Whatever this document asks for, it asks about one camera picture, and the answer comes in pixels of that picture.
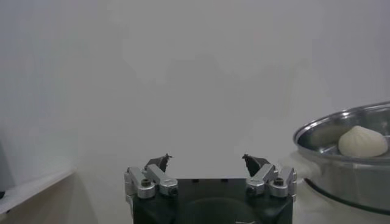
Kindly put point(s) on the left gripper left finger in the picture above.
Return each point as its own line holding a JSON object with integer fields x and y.
{"x": 163, "y": 182}

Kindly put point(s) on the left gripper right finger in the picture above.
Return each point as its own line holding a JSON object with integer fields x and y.
{"x": 260, "y": 179}

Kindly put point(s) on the white steamed baozi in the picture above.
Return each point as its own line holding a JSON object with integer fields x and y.
{"x": 362, "y": 143}

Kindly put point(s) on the stainless steel steamer basket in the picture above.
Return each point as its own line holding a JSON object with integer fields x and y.
{"x": 350, "y": 182}

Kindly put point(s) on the cream electric cooker base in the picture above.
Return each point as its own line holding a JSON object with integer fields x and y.
{"x": 335, "y": 213}

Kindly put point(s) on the white side table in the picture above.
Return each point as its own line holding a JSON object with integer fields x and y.
{"x": 30, "y": 188}

